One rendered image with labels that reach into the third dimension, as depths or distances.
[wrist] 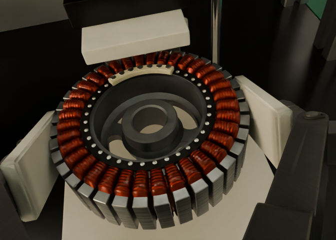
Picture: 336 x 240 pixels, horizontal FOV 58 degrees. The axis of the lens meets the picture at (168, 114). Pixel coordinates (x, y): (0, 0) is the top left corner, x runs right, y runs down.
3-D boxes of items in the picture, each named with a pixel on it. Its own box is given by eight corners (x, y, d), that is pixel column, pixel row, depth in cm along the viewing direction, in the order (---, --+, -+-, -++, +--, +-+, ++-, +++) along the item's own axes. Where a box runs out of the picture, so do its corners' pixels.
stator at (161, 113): (273, 209, 16) (286, 175, 13) (63, 252, 16) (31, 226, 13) (217, 72, 23) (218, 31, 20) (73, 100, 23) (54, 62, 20)
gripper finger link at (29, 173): (38, 220, 13) (21, 224, 13) (71, 151, 20) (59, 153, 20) (15, 161, 12) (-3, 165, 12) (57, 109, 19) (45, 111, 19)
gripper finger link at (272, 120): (275, 112, 13) (293, 109, 13) (232, 76, 19) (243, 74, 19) (279, 174, 14) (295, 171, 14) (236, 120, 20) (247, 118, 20)
